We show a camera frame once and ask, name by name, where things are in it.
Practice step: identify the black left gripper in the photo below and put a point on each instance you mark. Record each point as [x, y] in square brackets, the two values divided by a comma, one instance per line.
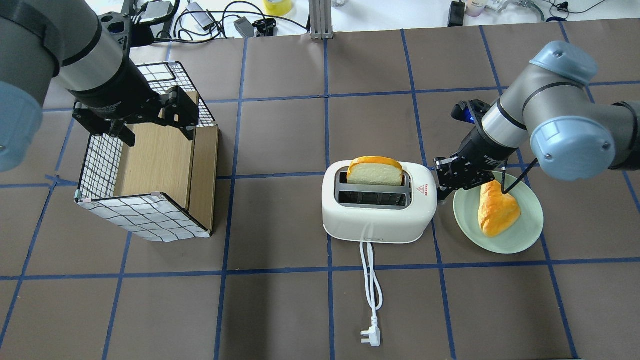
[116, 91]

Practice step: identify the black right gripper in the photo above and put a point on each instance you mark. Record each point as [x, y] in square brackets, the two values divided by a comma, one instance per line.
[481, 150]

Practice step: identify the white two-slot toaster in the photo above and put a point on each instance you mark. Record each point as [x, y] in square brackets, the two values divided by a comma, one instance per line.
[378, 214]

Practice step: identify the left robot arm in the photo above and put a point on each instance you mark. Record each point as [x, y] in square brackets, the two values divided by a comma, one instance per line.
[87, 54]

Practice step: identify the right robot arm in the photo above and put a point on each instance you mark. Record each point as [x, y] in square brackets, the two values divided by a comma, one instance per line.
[570, 137]

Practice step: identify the golden triangular pastry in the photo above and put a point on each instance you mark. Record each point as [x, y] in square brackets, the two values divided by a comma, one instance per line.
[497, 212]

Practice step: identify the toast bread slice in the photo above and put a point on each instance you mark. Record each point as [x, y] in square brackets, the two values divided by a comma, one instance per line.
[375, 170]

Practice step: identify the light green plate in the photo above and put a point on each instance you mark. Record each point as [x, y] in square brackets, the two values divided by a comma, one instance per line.
[520, 236]

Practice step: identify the grey power brick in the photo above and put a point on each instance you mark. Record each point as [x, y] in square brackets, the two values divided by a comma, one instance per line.
[201, 16]

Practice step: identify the black power adapter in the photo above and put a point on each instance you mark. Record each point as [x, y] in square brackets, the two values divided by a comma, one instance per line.
[456, 14]

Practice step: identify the white paper cup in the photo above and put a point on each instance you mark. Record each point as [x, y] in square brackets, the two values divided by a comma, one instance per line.
[473, 8]

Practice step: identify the yellow tape roll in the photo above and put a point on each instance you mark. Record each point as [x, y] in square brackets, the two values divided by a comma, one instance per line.
[277, 8]

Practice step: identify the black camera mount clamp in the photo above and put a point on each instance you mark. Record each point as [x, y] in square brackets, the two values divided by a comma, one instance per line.
[141, 23]

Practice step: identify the aluminium frame post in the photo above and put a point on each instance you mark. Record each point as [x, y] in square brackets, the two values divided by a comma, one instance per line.
[320, 15]

